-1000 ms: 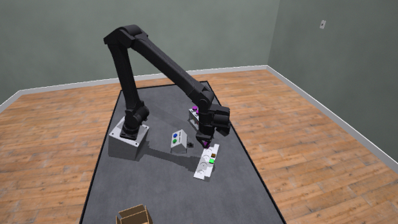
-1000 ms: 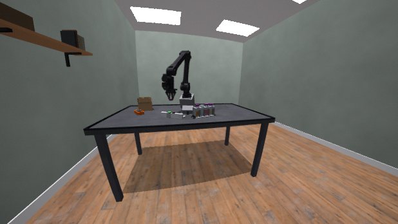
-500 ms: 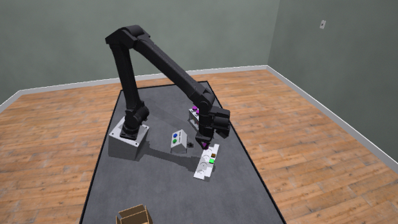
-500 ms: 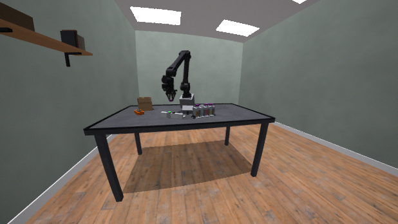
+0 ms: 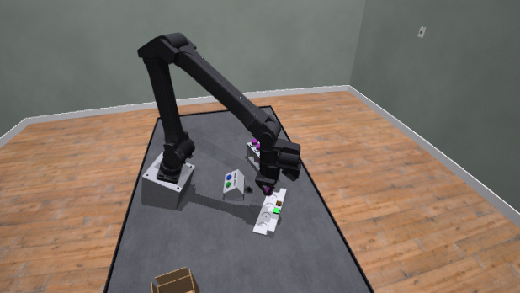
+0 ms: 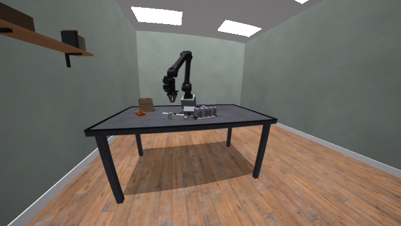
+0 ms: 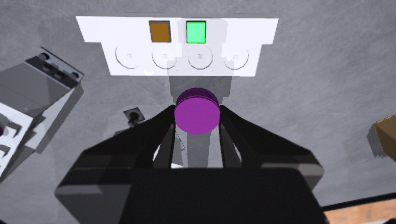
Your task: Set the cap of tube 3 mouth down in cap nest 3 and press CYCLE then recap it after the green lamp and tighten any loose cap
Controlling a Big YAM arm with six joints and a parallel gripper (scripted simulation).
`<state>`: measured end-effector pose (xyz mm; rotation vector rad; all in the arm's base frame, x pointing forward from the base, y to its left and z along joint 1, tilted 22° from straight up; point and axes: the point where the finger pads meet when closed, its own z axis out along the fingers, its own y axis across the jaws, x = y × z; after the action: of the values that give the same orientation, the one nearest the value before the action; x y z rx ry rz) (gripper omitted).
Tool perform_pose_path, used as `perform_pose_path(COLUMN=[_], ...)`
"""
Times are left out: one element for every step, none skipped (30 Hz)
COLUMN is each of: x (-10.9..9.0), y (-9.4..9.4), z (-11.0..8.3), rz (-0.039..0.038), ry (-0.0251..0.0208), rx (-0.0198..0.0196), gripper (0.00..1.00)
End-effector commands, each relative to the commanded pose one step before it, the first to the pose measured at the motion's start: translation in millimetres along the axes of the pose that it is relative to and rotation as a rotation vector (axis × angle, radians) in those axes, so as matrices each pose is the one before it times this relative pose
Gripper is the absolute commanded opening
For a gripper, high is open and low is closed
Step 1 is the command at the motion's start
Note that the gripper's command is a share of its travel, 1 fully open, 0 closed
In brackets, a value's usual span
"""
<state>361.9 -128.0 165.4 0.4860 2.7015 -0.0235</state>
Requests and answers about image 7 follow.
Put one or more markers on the brown cardboard box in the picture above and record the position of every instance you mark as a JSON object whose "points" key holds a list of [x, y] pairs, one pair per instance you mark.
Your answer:
{"points": [[386, 132]]}

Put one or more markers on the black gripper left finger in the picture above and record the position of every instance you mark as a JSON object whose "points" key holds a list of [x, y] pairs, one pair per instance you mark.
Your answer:
{"points": [[136, 146]]}

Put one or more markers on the white tray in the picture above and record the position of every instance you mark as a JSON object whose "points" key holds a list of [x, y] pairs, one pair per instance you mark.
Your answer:
{"points": [[149, 43]]}

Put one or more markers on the white button housing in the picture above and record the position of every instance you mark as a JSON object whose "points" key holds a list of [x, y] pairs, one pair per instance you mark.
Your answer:
{"points": [[134, 115]]}

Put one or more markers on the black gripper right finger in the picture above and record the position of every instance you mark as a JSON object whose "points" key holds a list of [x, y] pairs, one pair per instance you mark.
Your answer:
{"points": [[259, 147]]}

